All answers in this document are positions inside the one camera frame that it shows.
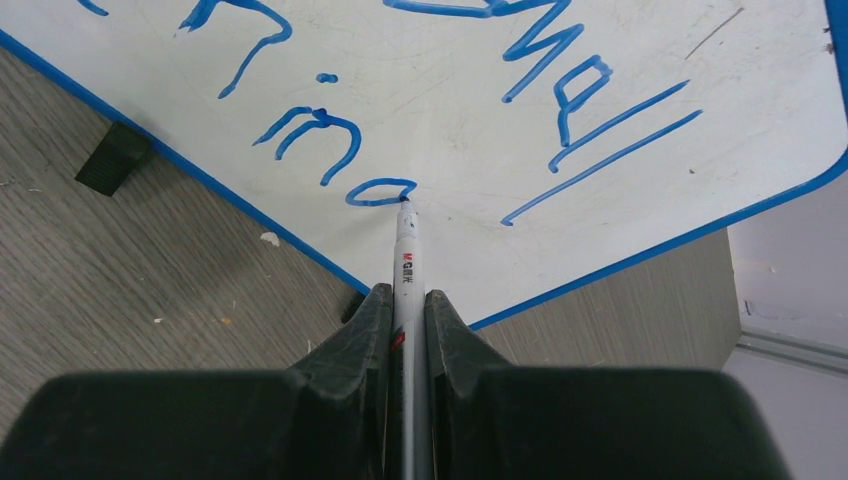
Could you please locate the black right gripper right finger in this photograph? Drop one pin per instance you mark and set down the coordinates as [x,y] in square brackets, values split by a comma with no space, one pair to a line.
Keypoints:
[497,420]

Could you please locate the blue framed whiteboard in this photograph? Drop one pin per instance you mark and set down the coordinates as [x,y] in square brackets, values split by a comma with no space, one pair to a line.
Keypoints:
[544,144]

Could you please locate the white marker pen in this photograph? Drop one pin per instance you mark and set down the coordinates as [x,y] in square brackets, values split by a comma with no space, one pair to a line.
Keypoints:
[410,450]

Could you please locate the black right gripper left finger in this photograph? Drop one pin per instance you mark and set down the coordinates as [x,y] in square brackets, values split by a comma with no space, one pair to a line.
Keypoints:
[321,418]

